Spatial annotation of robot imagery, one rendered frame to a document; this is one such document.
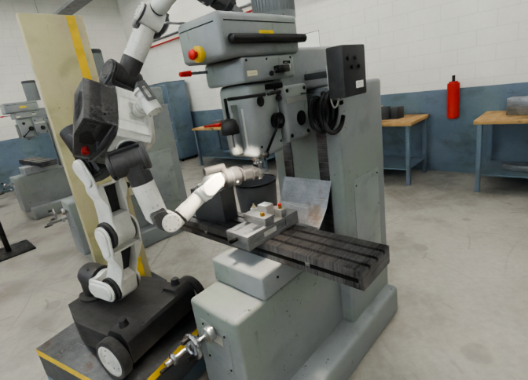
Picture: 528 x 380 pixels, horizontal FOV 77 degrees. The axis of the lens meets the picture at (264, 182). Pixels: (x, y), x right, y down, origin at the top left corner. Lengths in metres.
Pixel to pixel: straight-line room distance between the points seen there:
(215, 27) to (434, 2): 4.49
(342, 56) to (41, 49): 2.17
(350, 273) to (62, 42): 2.54
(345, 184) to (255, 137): 0.60
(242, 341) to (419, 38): 4.85
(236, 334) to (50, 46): 2.36
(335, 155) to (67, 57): 2.12
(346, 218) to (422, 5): 4.19
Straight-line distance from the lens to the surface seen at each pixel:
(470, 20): 5.41
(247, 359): 1.60
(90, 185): 1.72
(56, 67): 2.96
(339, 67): 1.48
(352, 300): 2.11
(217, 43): 1.31
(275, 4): 1.65
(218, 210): 1.85
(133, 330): 1.83
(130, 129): 1.41
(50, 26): 3.02
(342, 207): 1.83
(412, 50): 5.60
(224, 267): 1.63
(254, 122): 1.42
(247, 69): 1.38
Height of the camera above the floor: 1.62
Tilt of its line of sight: 16 degrees down
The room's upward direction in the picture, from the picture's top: 8 degrees counter-clockwise
